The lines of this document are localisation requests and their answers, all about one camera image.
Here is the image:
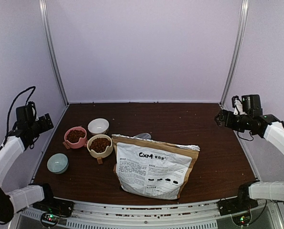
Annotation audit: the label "right metal frame post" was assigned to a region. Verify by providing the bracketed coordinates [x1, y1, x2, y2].
[220, 0, 249, 108]

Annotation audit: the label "cream pet bowl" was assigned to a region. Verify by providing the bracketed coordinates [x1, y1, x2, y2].
[86, 134, 113, 165]

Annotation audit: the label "pet food bag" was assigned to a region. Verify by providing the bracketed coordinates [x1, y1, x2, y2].
[112, 135, 200, 200]

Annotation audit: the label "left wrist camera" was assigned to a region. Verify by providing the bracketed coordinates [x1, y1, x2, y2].
[27, 101, 38, 121]

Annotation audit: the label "front aluminium rail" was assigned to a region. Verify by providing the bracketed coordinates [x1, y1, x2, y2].
[12, 194, 280, 229]

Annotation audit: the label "left metal frame post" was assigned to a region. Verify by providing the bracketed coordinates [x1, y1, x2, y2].
[39, 0, 69, 106]

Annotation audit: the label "metal frame post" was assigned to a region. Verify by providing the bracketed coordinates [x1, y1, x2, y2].
[39, 0, 69, 106]
[220, 0, 249, 108]

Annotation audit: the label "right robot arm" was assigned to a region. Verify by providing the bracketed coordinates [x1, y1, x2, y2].
[214, 94, 284, 211]

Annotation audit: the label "white ceramic bowl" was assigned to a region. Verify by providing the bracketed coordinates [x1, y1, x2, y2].
[87, 118, 109, 135]

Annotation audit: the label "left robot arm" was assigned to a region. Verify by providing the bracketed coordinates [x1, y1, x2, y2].
[0, 102, 58, 225]

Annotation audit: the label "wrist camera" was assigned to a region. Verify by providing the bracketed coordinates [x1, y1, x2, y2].
[27, 101, 38, 121]
[231, 95, 243, 115]

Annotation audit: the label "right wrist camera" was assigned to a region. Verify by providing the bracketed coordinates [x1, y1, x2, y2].
[231, 95, 243, 115]

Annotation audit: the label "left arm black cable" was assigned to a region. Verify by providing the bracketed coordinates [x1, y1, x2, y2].
[2, 86, 36, 144]

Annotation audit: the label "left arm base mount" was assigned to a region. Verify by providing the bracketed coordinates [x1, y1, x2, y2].
[32, 183, 74, 229]

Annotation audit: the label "pink pet bowl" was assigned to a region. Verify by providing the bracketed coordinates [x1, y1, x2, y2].
[63, 126, 87, 149]

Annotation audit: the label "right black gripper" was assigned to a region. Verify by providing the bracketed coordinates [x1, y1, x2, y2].
[214, 109, 251, 132]

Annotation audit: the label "light blue ceramic bowl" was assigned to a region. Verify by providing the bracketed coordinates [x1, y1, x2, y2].
[47, 153, 69, 175]

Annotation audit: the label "metal food scoop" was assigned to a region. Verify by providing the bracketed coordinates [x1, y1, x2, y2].
[133, 133, 151, 139]

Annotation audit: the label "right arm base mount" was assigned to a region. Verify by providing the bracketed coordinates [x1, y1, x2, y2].
[217, 181, 258, 227]

